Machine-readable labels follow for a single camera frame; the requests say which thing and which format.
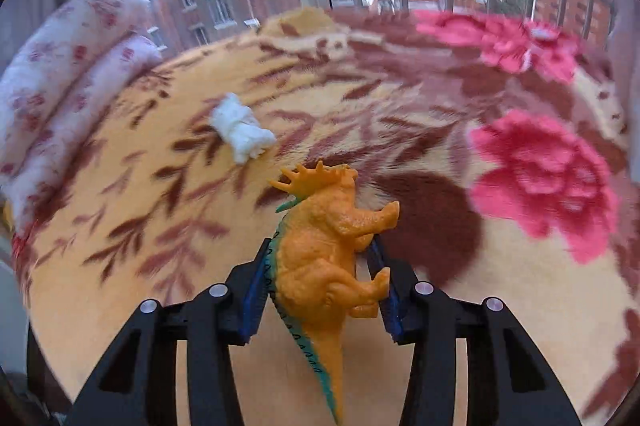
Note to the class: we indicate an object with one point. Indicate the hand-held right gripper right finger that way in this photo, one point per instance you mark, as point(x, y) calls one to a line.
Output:
point(389, 303)

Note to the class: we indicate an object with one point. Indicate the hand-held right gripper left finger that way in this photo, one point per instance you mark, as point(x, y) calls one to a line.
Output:
point(255, 301)

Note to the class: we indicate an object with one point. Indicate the orange toy dinosaur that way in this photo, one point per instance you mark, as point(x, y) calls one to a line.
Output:
point(315, 246)

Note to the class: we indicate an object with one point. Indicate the floral plush blanket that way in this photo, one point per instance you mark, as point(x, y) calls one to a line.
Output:
point(150, 186)

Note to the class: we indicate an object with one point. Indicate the crumpled white tissue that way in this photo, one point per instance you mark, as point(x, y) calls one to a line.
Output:
point(240, 129)

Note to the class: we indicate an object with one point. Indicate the folded white floral quilt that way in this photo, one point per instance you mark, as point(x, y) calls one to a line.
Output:
point(65, 71)

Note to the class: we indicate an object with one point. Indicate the pale pink curtain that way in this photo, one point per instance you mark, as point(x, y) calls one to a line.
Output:
point(625, 29)

